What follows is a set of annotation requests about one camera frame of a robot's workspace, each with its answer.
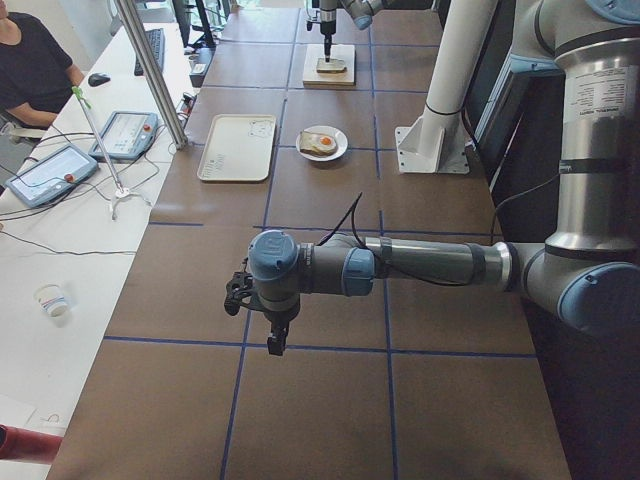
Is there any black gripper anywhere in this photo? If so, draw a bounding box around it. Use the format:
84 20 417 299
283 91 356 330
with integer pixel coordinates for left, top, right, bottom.
264 299 300 356
320 20 336 62

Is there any brown bread slice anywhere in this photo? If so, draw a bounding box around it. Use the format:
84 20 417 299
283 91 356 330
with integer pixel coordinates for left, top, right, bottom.
315 58 347 74

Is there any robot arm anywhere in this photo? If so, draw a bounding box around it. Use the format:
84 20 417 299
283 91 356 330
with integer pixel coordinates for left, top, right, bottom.
312 0 393 62
225 1 639 355

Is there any bread slice under egg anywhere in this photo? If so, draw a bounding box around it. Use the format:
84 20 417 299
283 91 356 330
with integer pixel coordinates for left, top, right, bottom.
298 131 337 157

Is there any wooden cutting board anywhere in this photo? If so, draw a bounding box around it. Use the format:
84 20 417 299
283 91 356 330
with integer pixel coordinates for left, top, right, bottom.
302 44 356 87

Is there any fried egg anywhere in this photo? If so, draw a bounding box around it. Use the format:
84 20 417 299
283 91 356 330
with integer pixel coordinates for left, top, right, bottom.
309 133 337 155

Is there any cream bear serving tray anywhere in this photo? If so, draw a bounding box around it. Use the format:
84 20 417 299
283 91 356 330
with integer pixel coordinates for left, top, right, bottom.
197 114 276 182

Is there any black keyboard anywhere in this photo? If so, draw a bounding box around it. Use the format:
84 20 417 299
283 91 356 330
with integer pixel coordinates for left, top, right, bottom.
133 28 165 76

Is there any far teach pendant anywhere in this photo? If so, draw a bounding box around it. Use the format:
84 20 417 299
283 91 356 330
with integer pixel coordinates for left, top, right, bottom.
100 111 159 163

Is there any teach pendant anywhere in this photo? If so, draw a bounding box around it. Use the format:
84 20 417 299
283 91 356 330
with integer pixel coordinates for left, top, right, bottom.
5 144 98 208
100 111 159 163

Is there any paper cup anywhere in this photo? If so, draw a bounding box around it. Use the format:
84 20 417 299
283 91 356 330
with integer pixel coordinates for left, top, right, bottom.
34 284 70 318

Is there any black computer mouse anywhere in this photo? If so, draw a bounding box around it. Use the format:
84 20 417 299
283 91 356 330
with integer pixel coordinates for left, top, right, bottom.
88 72 111 87

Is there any red object at corner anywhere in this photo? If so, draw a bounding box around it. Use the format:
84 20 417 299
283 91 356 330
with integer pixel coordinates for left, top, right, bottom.
0 425 63 465

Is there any near teach pendant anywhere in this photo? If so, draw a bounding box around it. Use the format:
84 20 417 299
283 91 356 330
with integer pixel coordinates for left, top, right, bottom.
5 144 98 208

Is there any person in black shirt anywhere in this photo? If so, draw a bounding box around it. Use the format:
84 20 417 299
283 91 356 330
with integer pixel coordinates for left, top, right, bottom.
1 3 84 128

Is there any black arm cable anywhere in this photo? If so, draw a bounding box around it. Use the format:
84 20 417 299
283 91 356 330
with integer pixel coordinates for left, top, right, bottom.
314 159 571 289

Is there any white camera mast pole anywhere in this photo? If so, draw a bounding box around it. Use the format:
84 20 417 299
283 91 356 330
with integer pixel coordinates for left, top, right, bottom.
423 0 498 118

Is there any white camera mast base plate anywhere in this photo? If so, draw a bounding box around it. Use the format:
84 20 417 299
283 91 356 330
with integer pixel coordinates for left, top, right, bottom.
394 123 470 175

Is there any aluminium profile post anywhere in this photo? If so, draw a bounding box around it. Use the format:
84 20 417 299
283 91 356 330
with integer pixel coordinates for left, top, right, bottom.
115 0 188 150

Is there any grabber stick with green handle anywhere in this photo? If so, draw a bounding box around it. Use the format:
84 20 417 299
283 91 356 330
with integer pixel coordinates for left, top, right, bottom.
71 86 152 221

